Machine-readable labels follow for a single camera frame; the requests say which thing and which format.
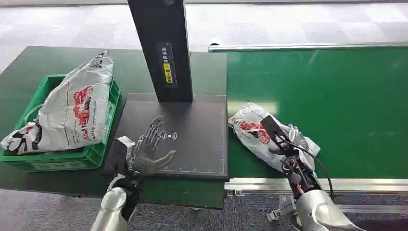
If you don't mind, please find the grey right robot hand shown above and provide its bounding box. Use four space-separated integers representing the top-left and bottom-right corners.
268 125 321 195

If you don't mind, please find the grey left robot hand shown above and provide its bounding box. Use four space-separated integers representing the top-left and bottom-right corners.
128 115 177 176

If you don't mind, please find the small white parcel bag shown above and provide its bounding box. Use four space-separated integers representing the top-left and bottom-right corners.
227 102 321 174

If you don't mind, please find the green plastic crate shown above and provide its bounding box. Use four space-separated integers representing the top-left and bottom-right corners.
0 74 121 173

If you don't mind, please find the green conveyor belt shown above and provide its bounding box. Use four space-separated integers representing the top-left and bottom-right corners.
225 47 408 180

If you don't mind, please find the large white parcel bag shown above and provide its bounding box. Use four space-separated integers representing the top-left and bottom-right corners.
0 50 115 156

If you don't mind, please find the yellow black column label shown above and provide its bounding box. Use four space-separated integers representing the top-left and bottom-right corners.
156 42 178 89

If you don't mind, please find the black scanner column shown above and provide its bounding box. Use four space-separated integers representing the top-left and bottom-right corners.
127 0 194 103

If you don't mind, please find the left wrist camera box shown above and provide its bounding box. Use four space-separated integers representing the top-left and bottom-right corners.
110 136 137 176

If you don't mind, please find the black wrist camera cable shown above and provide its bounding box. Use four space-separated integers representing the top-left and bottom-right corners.
280 137 334 201

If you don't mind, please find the black scanner base plate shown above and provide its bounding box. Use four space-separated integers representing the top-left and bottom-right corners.
101 92 230 182

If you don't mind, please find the wide silver conveyor rail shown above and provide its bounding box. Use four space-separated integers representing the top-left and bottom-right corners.
224 177 408 196

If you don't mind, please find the thin silver conveyor rail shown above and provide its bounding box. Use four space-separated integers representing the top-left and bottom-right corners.
207 41 408 53

